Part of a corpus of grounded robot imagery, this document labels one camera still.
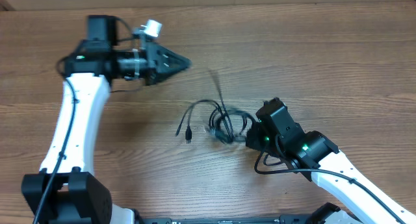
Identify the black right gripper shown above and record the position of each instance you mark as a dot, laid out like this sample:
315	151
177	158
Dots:
255	143

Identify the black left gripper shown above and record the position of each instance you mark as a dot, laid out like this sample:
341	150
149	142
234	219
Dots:
155	68

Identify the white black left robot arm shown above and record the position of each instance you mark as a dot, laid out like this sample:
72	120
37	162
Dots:
65	189

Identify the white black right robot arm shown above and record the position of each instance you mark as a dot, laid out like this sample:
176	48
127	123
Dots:
320	161

